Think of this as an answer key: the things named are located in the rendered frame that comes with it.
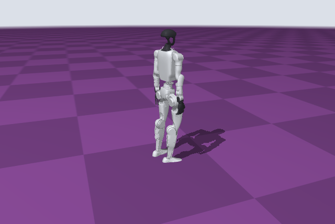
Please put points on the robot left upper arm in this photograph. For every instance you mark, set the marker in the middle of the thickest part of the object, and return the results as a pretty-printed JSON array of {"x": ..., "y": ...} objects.
[{"x": 156, "y": 62}]

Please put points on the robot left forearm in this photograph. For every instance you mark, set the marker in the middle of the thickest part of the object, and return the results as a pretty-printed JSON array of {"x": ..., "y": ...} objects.
[{"x": 156, "y": 82}]

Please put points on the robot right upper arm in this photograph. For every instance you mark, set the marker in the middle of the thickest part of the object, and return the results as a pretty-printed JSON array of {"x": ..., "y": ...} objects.
[{"x": 178, "y": 59}]

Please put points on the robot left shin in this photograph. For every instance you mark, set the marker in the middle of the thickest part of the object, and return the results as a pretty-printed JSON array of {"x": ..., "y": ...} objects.
[{"x": 159, "y": 135}]

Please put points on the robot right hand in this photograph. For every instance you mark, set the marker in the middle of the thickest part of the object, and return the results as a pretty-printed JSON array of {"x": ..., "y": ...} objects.
[{"x": 181, "y": 106}]

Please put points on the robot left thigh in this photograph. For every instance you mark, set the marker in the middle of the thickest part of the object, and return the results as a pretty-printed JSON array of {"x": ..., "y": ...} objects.
[{"x": 163, "y": 111}]

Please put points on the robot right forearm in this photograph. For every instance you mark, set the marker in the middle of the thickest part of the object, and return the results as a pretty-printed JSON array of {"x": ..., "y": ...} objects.
[{"x": 179, "y": 87}]

